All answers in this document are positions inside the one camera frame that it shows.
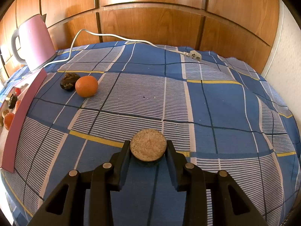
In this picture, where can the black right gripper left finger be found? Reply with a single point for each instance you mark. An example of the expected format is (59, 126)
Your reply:
(66, 203)

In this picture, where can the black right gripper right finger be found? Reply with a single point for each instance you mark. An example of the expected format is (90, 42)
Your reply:
(230, 205)

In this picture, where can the dark cylinder beige top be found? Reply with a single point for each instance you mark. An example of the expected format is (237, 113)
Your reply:
(148, 146)

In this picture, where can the orange tangerine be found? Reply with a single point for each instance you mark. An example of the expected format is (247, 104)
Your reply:
(86, 86)
(8, 120)

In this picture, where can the dark brown fruit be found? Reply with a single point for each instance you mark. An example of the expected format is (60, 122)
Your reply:
(68, 82)
(12, 101)

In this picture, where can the red cherry tomato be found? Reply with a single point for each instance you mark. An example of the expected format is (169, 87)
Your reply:
(17, 91)

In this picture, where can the small beige ball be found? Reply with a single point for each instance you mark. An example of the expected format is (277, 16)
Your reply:
(5, 112)

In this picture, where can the small orange carrot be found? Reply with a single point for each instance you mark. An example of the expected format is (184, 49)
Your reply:
(17, 105)

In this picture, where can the blue plaid tablecloth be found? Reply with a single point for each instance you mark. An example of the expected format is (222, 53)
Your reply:
(219, 112)

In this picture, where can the pink shallow tray box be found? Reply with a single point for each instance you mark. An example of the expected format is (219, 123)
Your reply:
(29, 86)

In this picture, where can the pink electric kettle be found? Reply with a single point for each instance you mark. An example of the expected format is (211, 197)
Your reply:
(35, 43)

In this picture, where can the wooden panel cabinet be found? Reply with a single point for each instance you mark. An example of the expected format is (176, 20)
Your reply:
(244, 29)

